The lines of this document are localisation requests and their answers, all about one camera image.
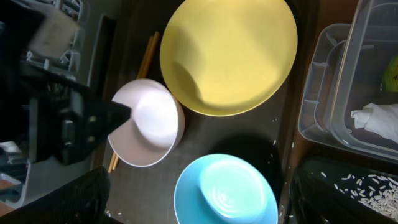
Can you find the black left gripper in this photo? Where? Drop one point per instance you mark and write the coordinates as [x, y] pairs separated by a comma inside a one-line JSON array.
[[64, 120]]

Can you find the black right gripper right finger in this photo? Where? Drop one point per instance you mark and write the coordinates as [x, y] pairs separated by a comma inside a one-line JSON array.
[[314, 201]]

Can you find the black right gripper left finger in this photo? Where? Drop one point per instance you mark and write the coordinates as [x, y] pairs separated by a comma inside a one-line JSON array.
[[82, 200]]

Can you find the white pink bowl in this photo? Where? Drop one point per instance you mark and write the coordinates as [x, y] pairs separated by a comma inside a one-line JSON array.
[[156, 124]]

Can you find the light blue bowl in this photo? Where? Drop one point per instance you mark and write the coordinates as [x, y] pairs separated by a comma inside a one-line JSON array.
[[221, 188]]

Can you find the white green cup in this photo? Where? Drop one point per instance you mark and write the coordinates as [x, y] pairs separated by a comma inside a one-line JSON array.
[[54, 35]]

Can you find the white napkin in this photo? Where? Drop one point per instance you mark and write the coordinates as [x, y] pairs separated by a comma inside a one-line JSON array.
[[379, 119]]

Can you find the yellow green snack wrapper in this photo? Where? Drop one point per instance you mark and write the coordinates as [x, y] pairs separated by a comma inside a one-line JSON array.
[[389, 78]]

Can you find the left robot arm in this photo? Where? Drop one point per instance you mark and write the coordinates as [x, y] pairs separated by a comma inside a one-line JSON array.
[[20, 23]]

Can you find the grey dishwasher rack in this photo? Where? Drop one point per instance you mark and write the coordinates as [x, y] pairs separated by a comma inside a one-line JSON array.
[[77, 47]]

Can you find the black tray bin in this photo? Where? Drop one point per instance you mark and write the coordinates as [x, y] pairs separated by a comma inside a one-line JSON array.
[[318, 164]]

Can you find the dark brown serving tray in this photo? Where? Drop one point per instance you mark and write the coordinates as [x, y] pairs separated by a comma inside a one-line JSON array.
[[261, 136]]

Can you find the pile of rice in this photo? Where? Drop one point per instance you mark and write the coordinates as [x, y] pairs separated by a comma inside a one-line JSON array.
[[375, 191]]

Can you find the wooden chopstick left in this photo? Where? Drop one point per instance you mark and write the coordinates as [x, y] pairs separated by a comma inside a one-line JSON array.
[[139, 75]]

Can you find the wooden chopstick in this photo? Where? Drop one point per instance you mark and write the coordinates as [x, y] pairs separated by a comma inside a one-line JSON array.
[[139, 75], [148, 63]]

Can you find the wooden chopstick right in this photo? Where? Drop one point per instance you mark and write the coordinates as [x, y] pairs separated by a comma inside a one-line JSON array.
[[148, 63]]

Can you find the yellow plate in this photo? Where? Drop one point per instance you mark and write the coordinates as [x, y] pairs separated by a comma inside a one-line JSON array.
[[225, 57]]

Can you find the clear plastic bin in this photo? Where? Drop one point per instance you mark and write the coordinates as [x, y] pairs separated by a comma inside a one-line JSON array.
[[345, 74]]

